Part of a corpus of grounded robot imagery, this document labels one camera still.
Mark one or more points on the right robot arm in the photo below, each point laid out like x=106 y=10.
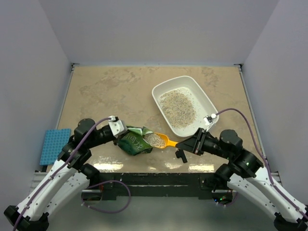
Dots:
x=247 y=175

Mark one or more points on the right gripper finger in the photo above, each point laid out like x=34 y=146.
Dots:
x=189 y=145
x=195 y=137

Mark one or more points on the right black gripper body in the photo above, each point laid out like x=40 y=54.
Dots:
x=210 y=145

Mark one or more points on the white litter box tray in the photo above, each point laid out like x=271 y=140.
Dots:
x=201 y=102

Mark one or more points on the black bag clip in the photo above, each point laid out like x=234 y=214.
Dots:
x=180 y=154

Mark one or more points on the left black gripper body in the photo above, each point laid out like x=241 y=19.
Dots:
x=103 y=137

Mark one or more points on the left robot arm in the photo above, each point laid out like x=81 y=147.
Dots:
x=69 y=175

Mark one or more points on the yellow plastic scoop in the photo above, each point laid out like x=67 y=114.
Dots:
x=158 y=140

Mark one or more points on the green litter bag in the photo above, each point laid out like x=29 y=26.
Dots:
x=132 y=142

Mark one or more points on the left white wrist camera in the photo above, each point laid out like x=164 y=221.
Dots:
x=116 y=126

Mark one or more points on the blue perforated block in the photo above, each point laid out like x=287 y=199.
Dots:
x=54 y=141

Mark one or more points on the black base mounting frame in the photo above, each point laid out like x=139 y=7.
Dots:
x=200 y=185

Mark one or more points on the cat litter pile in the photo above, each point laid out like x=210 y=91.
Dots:
x=178 y=108

